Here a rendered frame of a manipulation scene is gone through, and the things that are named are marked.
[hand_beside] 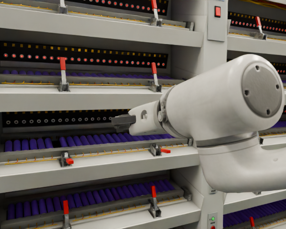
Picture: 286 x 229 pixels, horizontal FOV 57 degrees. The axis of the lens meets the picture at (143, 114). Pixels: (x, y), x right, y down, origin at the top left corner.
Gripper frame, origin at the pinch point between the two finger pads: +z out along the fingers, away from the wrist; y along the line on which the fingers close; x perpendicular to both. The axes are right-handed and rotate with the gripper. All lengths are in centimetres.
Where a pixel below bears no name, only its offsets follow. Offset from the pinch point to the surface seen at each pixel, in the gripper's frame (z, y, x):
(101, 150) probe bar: 23.4, -1.9, -4.9
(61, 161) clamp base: 20.5, -13.2, -6.8
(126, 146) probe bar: 23.3, 6.1, -4.5
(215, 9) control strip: 9.1, 33.9, 35.6
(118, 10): 26.5, 8.3, 40.5
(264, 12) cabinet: 27, 81, 51
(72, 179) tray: 20.8, -10.8, -11.9
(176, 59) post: 28.1, 30.3, 25.7
